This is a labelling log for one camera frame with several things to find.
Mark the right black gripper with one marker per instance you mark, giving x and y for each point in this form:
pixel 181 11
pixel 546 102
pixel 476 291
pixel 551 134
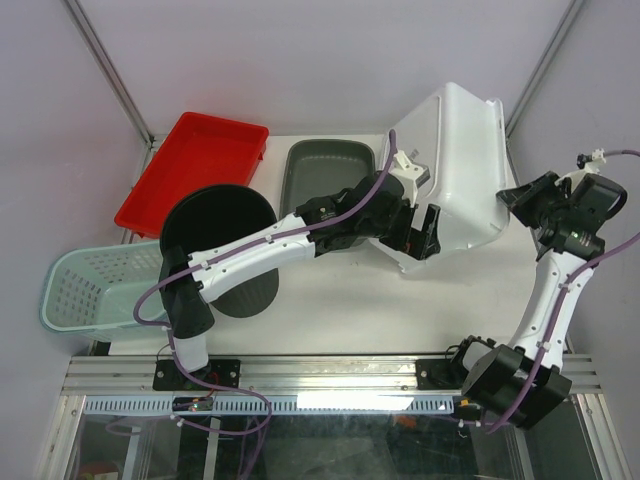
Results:
pixel 520 198

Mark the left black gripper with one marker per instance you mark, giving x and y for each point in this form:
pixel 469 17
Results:
pixel 418 245

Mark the large white plastic container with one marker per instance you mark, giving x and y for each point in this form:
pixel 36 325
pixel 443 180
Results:
pixel 461 139

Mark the dark grey plastic tub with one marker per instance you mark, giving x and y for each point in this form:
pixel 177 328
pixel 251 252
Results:
pixel 320 167

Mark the black ribbed bucket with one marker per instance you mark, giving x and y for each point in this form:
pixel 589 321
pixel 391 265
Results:
pixel 213 217

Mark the light blue perforated basket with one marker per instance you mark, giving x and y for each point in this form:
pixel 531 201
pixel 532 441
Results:
pixel 93 291

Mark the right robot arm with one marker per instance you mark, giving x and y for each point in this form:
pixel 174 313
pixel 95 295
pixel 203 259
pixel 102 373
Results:
pixel 521 381

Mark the red plastic tray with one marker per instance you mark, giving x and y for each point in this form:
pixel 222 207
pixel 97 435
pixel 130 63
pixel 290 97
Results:
pixel 200 151

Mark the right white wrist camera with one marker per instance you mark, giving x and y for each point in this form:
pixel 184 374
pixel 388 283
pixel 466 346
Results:
pixel 586 164

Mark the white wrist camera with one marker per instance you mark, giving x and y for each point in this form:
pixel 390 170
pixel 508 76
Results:
pixel 586 164
pixel 411 176

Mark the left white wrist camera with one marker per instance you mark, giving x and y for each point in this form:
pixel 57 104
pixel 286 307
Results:
pixel 411 176

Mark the right aluminium frame post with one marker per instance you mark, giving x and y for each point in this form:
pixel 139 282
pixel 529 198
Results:
pixel 544 63

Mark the aluminium frame post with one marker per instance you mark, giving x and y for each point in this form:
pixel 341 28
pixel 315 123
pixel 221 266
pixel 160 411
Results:
pixel 544 63
pixel 90 37

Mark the white slotted cable duct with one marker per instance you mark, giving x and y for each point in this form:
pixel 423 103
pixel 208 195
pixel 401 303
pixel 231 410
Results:
pixel 306 403

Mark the left aluminium frame post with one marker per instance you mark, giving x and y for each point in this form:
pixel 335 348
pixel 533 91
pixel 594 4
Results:
pixel 90 37

